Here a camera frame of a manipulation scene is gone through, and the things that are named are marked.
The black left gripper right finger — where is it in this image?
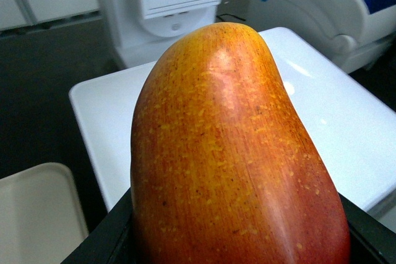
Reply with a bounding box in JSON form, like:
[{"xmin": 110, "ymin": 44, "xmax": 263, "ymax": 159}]
[{"xmin": 340, "ymin": 195, "xmax": 395, "ymax": 264}]

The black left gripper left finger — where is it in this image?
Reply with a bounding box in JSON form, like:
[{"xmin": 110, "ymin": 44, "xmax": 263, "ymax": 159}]
[{"xmin": 62, "ymin": 190, "xmax": 134, "ymax": 263}]

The dark red mango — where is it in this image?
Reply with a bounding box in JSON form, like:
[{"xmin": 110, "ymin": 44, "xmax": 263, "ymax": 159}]
[{"xmin": 131, "ymin": 23, "xmax": 351, "ymax": 263}]

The white checkout scale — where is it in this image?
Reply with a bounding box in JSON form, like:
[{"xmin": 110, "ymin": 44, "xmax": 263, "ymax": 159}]
[{"xmin": 69, "ymin": 28, "xmax": 395, "ymax": 213}]

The beige plastic tray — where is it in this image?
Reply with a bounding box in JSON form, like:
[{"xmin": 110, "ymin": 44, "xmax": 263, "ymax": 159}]
[{"xmin": 1, "ymin": 163, "xmax": 88, "ymax": 263}]

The white blue label printer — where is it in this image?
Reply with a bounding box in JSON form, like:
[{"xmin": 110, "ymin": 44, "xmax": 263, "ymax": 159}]
[{"xmin": 247, "ymin": 0, "xmax": 395, "ymax": 73}]

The white receipt printer kiosk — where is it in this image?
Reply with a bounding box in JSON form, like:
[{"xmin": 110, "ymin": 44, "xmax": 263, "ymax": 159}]
[{"xmin": 98, "ymin": 0, "xmax": 221, "ymax": 69}]

